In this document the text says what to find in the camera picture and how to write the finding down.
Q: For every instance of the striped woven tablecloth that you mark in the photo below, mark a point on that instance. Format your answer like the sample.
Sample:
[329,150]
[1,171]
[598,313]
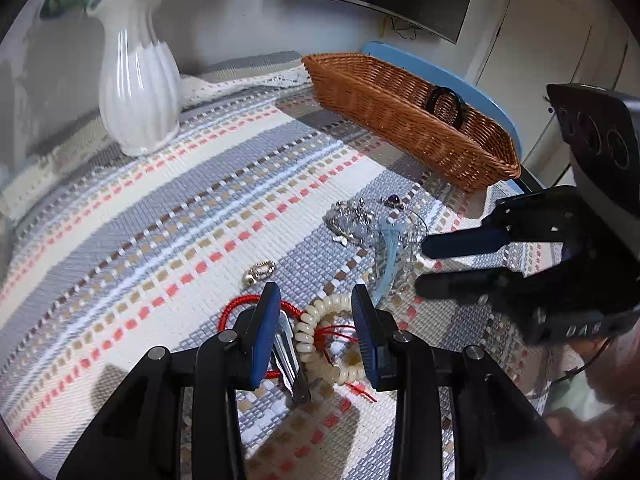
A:
[165,220]

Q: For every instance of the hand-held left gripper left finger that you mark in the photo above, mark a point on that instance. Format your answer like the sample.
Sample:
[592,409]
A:
[263,332]

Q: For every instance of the brown wicker basket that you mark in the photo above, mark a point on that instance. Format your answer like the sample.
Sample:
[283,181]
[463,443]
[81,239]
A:
[400,110]

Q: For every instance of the white ribbed ceramic vase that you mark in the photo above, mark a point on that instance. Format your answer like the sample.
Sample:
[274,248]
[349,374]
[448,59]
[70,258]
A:
[137,95]

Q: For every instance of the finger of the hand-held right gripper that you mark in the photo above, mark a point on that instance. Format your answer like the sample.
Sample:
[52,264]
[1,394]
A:
[460,285]
[462,242]

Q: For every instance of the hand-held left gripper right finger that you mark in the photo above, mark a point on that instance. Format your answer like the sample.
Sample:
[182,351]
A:
[364,332]

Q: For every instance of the white cabinet door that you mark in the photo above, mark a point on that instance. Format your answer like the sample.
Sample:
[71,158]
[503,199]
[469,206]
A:
[545,25]

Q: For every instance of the silver hair clip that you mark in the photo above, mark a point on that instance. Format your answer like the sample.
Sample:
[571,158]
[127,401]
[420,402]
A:
[289,360]

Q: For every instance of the thin silver bangle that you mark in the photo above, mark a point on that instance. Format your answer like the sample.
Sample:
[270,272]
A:
[417,232]

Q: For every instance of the light blue hair clip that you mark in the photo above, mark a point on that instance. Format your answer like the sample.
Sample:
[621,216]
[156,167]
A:
[387,255]

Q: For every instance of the blue chair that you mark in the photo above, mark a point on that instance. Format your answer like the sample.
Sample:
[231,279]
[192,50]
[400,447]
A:
[480,92]

